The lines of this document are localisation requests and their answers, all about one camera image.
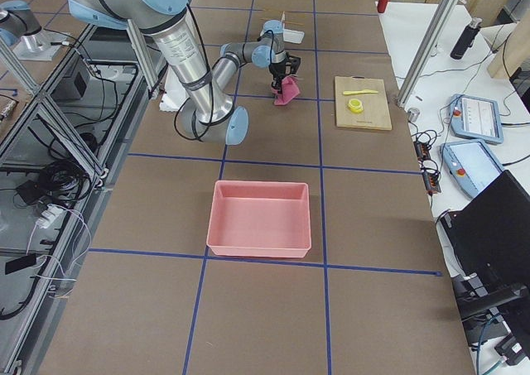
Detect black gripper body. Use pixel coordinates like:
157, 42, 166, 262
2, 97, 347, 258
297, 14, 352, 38
268, 60, 287, 86

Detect pink cleaning cloth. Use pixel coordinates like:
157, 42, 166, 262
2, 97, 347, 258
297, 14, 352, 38
273, 76, 301, 106

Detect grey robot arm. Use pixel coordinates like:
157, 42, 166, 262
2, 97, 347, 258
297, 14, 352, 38
68, 0, 301, 146

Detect black water bottle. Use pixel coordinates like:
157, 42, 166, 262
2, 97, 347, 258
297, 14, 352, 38
450, 17, 482, 60

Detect white rectangular tray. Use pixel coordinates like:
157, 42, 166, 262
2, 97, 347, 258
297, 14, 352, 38
283, 28, 305, 45

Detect wooden cloth rack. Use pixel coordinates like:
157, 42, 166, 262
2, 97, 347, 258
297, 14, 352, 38
260, 9, 304, 28

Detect yellow lemon slices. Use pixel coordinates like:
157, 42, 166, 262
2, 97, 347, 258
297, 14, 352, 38
347, 98, 364, 114

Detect yellow plastic knife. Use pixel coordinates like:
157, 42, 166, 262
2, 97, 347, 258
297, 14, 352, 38
342, 89, 379, 96

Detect bamboo cutting board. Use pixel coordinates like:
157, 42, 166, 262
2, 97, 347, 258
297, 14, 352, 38
335, 76, 393, 131

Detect small metal cylinder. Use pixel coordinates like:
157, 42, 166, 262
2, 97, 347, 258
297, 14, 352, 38
407, 107, 421, 123

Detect pink plastic bin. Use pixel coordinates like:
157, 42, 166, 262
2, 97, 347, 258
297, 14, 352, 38
206, 180, 312, 258

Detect black usb hub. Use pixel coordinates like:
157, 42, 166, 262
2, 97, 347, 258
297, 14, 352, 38
414, 142, 441, 195

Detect far teach pendant tablet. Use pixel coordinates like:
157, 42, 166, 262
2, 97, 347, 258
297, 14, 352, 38
449, 94, 504, 145

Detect teach pendant tablet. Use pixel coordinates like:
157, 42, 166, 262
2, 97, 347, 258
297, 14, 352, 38
449, 94, 504, 145
441, 138, 504, 199

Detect near teach pendant tablet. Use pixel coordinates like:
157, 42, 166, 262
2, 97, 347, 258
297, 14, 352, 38
441, 138, 504, 199

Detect black monitor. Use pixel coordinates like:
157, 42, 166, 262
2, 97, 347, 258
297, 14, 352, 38
441, 170, 529, 286

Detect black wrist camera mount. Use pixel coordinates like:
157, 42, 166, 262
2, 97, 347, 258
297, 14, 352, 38
285, 54, 301, 75

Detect aluminium frame post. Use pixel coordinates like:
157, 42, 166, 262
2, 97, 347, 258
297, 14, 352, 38
396, 0, 459, 108

